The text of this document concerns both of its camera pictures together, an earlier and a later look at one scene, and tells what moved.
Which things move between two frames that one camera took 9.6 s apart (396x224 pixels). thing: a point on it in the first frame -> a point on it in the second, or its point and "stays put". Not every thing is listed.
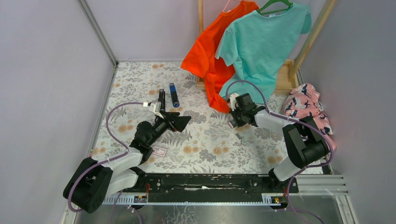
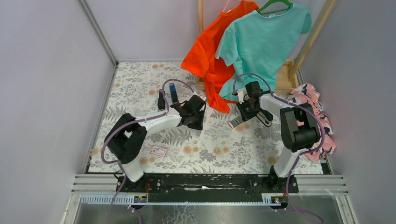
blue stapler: x=174 y=98 stays put
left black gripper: x=179 y=122 -> x=199 y=125
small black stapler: x=162 y=99 stays put
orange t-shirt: x=200 y=60 stays put
